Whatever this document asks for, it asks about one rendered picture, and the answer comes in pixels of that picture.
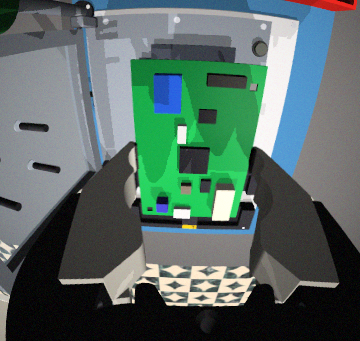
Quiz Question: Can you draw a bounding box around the green circuit board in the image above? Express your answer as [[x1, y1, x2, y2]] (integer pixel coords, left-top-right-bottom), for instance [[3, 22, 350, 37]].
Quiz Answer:
[[130, 59, 268, 220]]

